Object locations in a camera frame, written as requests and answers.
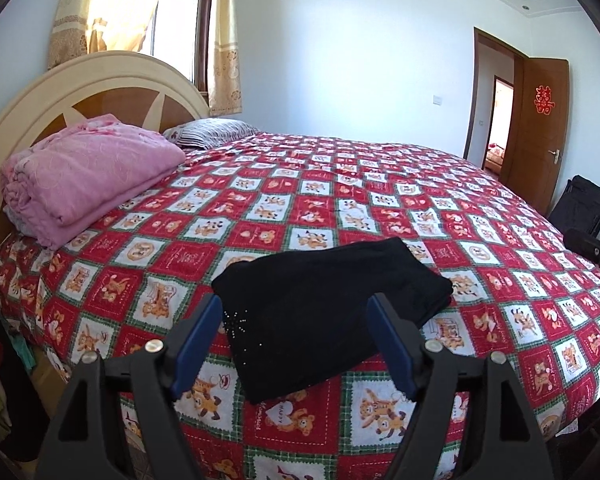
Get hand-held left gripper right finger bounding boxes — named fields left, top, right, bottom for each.
left=367, top=292, right=556, bottom=480

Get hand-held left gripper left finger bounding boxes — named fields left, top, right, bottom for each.
left=35, top=292, right=224, bottom=480

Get black pants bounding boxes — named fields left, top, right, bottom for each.
left=211, top=237, right=454, bottom=405

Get black suitcase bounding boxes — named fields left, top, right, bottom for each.
left=547, top=175, right=600, bottom=238

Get brown wooden door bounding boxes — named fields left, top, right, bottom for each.
left=500, top=56, right=571, bottom=216

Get red printed bed sheet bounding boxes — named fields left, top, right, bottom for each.
left=0, top=131, right=600, bottom=480

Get red paper door decoration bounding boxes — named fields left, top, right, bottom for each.
left=534, top=85, right=556, bottom=116

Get teal cloth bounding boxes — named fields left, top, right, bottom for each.
left=12, top=334, right=37, bottom=372

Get pink folded blanket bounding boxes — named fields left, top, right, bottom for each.
left=0, top=114, right=187, bottom=251

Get striped pillow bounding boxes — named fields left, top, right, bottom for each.
left=162, top=118, right=261, bottom=150

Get cream wooden headboard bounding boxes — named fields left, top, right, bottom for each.
left=0, top=50, right=211, bottom=311

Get window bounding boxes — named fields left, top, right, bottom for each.
left=150, top=0, right=212, bottom=93

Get brown door frame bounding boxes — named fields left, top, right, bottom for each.
left=462, top=26, right=531, bottom=171

